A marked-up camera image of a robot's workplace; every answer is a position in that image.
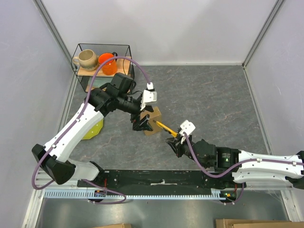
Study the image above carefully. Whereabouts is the orange mug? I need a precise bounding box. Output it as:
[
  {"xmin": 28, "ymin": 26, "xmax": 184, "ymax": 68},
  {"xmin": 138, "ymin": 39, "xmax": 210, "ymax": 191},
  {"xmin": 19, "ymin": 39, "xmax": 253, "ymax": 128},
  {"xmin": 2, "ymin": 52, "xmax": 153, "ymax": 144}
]
[{"xmin": 98, "ymin": 52, "xmax": 118, "ymax": 76}]

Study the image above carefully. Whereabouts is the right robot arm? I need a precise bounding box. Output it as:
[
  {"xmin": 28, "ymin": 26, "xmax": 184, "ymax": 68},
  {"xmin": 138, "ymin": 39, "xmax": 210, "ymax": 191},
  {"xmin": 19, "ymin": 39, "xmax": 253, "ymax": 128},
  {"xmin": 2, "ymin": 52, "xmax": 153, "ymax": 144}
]
[{"xmin": 166, "ymin": 136, "xmax": 304, "ymax": 190}]

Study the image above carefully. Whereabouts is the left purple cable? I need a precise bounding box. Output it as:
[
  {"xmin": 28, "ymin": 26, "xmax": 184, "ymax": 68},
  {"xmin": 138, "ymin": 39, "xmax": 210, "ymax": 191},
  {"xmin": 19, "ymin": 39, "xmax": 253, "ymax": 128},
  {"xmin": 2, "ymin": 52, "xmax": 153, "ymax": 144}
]
[{"xmin": 31, "ymin": 56, "xmax": 154, "ymax": 205}]

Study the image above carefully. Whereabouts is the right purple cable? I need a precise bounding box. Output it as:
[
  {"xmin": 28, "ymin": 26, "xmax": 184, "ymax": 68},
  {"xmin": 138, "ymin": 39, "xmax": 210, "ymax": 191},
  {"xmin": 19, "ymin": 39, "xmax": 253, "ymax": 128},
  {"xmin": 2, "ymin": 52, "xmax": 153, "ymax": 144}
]
[{"xmin": 182, "ymin": 135, "xmax": 304, "ymax": 205}]

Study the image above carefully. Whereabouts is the black wire wooden shelf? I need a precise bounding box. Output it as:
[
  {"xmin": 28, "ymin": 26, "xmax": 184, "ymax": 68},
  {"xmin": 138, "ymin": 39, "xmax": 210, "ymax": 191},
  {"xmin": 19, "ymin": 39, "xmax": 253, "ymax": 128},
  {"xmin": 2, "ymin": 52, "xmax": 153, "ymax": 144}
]
[{"xmin": 71, "ymin": 43, "xmax": 135, "ymax": 92}]

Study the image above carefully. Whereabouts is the brown cardboard express box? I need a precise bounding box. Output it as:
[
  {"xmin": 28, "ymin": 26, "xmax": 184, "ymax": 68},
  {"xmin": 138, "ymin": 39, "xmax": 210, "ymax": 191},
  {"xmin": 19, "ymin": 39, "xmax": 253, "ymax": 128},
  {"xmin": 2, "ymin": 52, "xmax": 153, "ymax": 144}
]
[{"xmin": 141, "ymin": 106, "xmax": 162, "ymax": 136}]

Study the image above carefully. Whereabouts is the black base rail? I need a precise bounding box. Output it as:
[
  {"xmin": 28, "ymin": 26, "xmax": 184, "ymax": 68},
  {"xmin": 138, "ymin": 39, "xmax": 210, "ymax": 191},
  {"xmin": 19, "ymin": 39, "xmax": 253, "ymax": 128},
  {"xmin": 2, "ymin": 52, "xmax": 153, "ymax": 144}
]
[{"xmin": 92, "ymin": 170, "xmax": 247, "ymax": 196}]

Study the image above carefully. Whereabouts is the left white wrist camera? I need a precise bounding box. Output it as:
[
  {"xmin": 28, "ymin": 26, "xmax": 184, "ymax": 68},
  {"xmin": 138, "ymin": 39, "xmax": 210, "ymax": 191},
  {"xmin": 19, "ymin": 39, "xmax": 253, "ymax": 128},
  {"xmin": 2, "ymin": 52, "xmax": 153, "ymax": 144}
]
[{"xmin": 141, "ymin": 82, "xmax": 157, "ymax": 111}]

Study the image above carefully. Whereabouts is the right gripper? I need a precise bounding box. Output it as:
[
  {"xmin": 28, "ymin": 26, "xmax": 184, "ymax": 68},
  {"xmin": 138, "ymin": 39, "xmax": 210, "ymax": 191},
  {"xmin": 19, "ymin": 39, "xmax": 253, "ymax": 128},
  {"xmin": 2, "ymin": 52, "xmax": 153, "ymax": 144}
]
[{"xmin": 165, "ymin": 133, "xmax": 209, "ymax": 169}]

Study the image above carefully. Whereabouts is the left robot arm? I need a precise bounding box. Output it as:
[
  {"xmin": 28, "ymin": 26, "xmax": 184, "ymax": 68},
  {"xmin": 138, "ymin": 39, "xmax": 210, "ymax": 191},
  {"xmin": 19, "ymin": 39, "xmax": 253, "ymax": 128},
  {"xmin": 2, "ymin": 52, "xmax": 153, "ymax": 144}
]
[{"xmin": 32, "ymin": 73, "xmax": 157, "ymax": 187}]

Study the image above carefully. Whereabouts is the cardboard piece bottom centre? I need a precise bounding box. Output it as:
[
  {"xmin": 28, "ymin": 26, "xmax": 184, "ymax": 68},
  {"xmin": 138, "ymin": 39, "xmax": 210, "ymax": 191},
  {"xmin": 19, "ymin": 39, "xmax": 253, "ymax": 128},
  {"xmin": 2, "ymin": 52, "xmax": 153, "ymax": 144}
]
[{"xmin": 94, "ymin": 223, "xmax": 132, "ymax": 228}]

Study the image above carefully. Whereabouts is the yellow-green dotted plate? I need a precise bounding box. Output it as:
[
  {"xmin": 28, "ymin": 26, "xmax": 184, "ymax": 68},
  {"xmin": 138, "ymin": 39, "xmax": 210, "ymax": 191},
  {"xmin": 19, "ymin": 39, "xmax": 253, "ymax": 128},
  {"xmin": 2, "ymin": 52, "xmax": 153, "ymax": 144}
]
[{"xmin": 82, "ymin": 119, "xmax": 104, "ymax": 140}]

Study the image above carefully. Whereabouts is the yellow utility knife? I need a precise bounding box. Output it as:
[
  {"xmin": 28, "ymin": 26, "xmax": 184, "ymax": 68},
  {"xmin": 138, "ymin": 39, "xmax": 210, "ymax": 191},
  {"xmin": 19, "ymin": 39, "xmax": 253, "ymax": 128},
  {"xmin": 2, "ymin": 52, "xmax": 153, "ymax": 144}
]
[{"xmin": 153, "ymin": 120, "xmax": 178, "ymax": 138}]

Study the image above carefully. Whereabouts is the beige ceramic mug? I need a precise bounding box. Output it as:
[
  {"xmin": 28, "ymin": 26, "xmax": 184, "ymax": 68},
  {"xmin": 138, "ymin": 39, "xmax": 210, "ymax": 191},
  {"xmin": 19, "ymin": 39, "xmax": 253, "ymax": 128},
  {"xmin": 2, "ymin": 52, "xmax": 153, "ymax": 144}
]
[{"xmin": 72, "ymin": 49, "xmax": 98, "ymax": 71}]

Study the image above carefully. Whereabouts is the light green tray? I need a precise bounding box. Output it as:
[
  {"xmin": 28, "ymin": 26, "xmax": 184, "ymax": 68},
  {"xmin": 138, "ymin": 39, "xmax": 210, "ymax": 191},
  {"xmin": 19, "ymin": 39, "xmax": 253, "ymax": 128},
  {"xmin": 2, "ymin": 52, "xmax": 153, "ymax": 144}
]
[{"xmin": 92, "ymin": 77, "xmax": 111, "ymax": 88}]

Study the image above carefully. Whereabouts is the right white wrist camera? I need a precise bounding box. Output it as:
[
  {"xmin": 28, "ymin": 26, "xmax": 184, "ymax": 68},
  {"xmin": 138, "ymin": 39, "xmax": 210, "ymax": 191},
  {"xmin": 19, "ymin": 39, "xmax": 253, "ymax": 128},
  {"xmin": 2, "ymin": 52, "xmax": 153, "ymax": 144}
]
[{"xmin": 178, "ymin": 120, "xmax": 196, "ymax": 144}]

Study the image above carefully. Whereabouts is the purple cable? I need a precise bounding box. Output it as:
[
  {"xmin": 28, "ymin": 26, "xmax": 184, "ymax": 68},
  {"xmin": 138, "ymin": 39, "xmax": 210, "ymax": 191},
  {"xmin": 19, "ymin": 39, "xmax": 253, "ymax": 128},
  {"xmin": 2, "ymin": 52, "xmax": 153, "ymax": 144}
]
[
  {"xmin": 182, "ymin": 135, "xmax": 304, "ymax": 205},
  {"xmin": 31, "ymin": 56, "xmax": 154, "ymax": 205}
]

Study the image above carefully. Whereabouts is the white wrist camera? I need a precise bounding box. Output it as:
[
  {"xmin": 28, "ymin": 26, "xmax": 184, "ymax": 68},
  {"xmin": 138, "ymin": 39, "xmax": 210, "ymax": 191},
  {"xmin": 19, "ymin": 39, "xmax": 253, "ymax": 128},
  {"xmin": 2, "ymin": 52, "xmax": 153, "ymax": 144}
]
[
  {"xmin": 141, "ymin": 82, "xmax": 157, "ymax": 111},
  {"xmin": 178, "ymin": 120, "xmax": 196, "ymax": 144}
]

